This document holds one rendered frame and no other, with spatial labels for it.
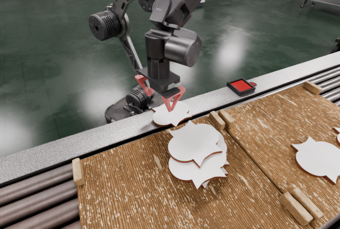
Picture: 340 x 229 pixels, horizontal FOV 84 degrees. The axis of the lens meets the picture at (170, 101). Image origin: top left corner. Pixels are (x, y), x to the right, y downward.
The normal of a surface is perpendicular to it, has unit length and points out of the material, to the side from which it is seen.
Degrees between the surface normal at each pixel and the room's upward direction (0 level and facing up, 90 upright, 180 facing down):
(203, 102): 0
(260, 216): 0
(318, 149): 0
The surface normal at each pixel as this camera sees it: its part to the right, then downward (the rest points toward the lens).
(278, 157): 0.01, -0.76
